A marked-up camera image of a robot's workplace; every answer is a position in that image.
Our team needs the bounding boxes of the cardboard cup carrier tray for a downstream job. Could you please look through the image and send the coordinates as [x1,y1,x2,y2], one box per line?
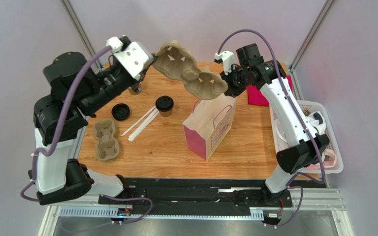
[93,119,120,161]

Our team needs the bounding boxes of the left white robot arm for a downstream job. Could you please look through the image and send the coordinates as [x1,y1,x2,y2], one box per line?
[29,52,155,205]

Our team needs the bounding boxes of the white and pink clothes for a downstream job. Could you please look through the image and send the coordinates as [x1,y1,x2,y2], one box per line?
[275,108,337,169]

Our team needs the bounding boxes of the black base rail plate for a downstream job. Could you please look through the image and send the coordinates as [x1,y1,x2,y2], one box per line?
[97,177,327,217]

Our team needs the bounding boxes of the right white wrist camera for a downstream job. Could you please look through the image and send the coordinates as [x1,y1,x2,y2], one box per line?
[214,51,236,75]

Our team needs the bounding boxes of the beige Cakes paper bag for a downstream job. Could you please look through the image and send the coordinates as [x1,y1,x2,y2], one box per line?
[183,94,237,161]

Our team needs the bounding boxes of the wrapped straw middle left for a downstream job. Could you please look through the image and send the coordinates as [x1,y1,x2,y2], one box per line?
[127,108,160,140]

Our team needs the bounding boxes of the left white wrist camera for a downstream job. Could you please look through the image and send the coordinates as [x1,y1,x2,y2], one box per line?
[106,35,155,81]

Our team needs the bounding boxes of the wrapped straw far left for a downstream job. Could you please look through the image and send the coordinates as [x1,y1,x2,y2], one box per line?
[121,106,156,137]

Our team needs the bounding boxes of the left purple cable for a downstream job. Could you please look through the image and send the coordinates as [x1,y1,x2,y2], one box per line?
[20,46,154,225]

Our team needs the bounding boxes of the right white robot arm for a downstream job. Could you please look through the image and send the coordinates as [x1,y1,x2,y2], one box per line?
[214,43,329,206]

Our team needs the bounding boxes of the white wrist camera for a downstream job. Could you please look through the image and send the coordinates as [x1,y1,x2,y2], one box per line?
[106,35,155,81]
[214,51,236,75]

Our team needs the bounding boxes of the folded red t-shirt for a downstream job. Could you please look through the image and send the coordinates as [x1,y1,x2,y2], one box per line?
[247,75,293,107]

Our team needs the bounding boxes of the stack of black lids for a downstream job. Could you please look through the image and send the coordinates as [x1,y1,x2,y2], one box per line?
[111,103,130,121]

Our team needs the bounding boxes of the black plastic cup lid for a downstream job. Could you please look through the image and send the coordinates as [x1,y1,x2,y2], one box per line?
[155,95,174,112]

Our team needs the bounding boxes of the single paper coffee cup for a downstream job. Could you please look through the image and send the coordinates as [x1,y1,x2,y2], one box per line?
[158,109,173,118]

